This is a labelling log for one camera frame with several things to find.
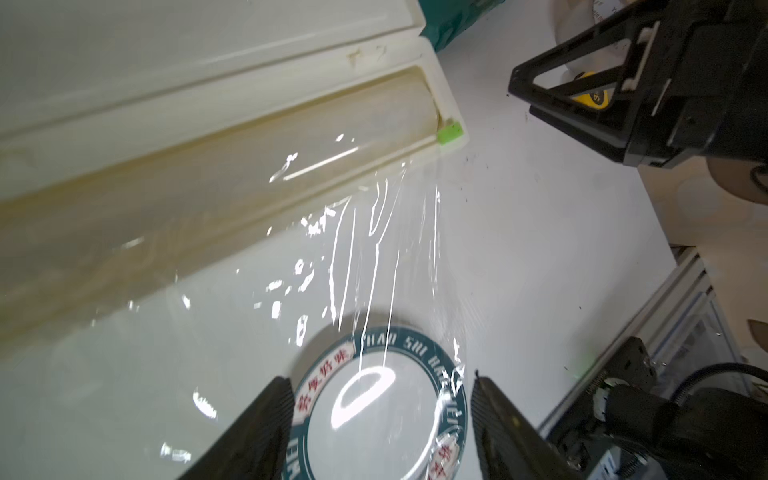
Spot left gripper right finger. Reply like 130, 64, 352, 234
471, 374, 579, 480

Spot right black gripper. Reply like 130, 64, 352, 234
508, 1, 767, 168

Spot white plate green rim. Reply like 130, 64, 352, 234
281, 326, 469, 479

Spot yellow tape measure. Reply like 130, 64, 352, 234
571, 85, 615, 110

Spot clear plastic wrap sheet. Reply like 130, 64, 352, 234
251, 161, 472, 480

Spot green tool case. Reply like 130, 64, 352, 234
419, 0, 504, 52

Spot green dispenser slide cutter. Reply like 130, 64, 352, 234
436, 121, 464, 146

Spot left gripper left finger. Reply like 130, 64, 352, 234
181, 376, 295, 479

